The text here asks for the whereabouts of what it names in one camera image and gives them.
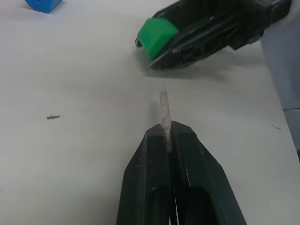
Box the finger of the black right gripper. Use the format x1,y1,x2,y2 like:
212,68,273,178
134,0,235,48
149,16,236,70

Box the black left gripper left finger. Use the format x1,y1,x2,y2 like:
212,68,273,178
115,124,173,225

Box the green plastic block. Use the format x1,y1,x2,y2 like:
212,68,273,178
137,18,180,60

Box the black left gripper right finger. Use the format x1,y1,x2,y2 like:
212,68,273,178
171,120,247,225

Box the blue plastic block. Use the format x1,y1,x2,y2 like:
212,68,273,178
24,0,63,15

